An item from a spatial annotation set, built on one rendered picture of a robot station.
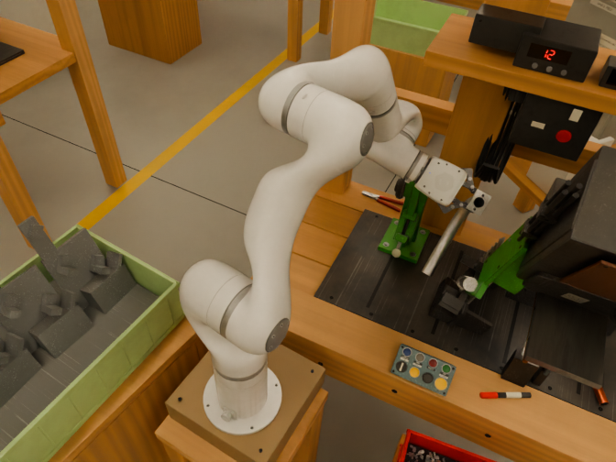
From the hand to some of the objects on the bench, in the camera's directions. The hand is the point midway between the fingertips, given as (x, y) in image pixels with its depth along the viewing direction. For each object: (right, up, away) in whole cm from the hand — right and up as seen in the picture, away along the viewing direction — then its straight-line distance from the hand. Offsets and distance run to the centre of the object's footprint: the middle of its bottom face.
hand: (474, 201), depth 128 cm
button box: (-12, -47, +8) cm, 49 cm away
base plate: (+18, -33, +20) cm, 43 cm away
